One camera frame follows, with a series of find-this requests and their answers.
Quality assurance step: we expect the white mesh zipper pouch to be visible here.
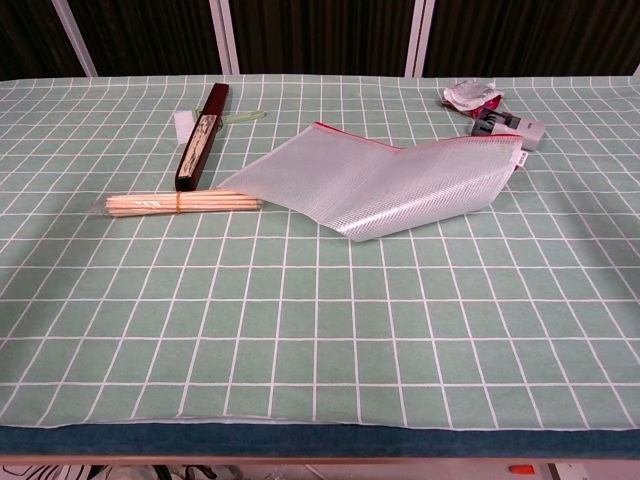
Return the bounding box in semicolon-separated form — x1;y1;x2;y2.
218;120;530;245

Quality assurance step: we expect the green white-grid tablecloth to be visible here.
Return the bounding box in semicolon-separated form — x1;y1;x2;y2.
0;74;640;431

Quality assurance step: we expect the dark red long box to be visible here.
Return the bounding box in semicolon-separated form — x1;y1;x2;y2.
174;82;231;193

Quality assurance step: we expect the wrapped wooden chopstick bundle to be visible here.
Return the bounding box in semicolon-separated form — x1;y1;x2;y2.
91;185;265;219

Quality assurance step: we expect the green brush with white bristles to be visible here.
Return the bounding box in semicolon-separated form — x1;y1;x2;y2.
173;108;268;146

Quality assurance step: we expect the dark blue felt table cover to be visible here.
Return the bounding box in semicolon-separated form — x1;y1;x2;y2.
0;422;640;459

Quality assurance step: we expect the dark pleated curtain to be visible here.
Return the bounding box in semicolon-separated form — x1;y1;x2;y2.
0;0;640;80

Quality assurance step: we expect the crumpled silver snack packet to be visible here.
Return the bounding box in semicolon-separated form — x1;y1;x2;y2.
441;80;503;112

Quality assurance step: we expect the grey black stapler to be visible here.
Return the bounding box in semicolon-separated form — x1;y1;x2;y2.
468;107;546;151

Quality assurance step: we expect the white frame post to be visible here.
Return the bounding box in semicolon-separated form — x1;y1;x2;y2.
51;0;98;77
404;0;436;78
208;0;240;76

